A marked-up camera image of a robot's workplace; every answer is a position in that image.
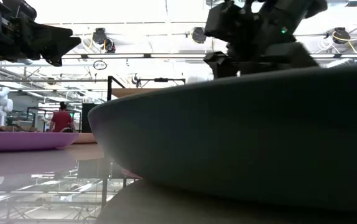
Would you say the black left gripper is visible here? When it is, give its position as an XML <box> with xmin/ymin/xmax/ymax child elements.
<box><xmin>0</xmin><ymin>0</ymin><xmax>82</xmax><ymax>67</ymax></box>

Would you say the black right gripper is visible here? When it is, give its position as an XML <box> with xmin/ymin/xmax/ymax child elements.
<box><xmin>203</xmin><ymin>39</ymin><xmax>319</xmax><ymax>79</ymax></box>

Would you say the purple plate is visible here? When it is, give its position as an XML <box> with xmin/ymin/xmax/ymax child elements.
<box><xmin>0</xmin><ymin>131</ymin><xmax>80</xmax><ymax>152</ymax></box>

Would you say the dark round ceiling device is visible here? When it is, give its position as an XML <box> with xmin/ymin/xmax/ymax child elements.
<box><xmin>103</xmin><ymin>37</ymin><xmax>116</xmax><ymax>54</ymax></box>

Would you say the long ceiling light strip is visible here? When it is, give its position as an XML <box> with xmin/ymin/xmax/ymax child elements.
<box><xmin>41</xmin><ymin>53</ymin><xmax>357</xmax><ymax>60</ymax></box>

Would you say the black cabinet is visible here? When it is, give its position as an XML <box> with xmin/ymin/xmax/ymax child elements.
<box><xmin>81</xmin><ymin>103</ymin><xmax>101</xmax><ymax>134</ymax></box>

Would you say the person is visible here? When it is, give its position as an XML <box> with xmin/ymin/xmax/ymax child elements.
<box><xmin>49</xmin><ymin>101</ymin><xmax>76</xmax><ymax>133</ymax></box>

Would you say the large dark grey plate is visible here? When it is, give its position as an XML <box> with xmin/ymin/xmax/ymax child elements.
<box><xmin>87</xmin><ymin>63</ymin><xmax>357</xmax><ymax>215</ymax></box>

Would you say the small black spotlight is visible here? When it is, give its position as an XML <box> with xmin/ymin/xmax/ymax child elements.
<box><xmin>131</xmin><ymin>73</ymin><xmax>142</xmax><ymax>88</ymax></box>

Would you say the wooden workbench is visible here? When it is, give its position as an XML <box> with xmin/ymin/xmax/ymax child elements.
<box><xmin>0</xmin><ymin>124</ymin><xmax>38</xmax><ymax>132</ymax></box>

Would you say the hanging black ring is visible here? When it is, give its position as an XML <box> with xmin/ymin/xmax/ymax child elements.
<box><xmin>93</xmin><ymin>60</ymin><xmax>108</xmax><ymax>71</ymax></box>

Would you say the black ceiling cable reel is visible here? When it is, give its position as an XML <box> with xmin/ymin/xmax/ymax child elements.
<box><xmin>91</xmin><ymin>27</ymin><xmax>108</xmax><ymax>45</ymax></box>
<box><xmin>332</xmin><ymin>27</ymin><xmax>351</xmax><ymax>44</ymax></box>
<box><xmin>191</xmin><ymin>27</ymin><xmax>207</xmax><ymax>44</ymax></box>

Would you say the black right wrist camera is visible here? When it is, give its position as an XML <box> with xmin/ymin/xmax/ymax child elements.
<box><xmin>203</xmin><ymin>0</ymin><xmax>260</xmax><ymax>43</ymax></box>

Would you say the black metal workcell frame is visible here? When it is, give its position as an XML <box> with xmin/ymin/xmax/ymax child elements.
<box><xmin>26</xmin><ymin>107</ymin><xmax>82</xmax><ymax>133</ymax></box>

